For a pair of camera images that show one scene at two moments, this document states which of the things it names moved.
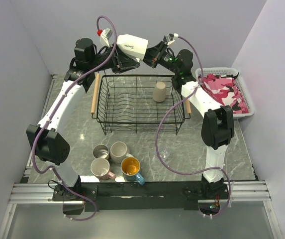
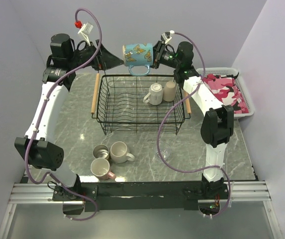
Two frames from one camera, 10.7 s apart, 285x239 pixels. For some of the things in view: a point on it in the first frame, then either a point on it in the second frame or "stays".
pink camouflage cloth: x=225 y=89 stays
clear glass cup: x=164 y=154 stays
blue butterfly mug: x=130 y=168 -> x=138 y=55
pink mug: x=100 y=167 stays
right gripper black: x=153 y=55 stays
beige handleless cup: x=159 y=92 -> x=169 y=91
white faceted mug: x=133 y=46 -> x=155 y=96
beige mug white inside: x=118 y=152 stays
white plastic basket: x=231 y=71 stays
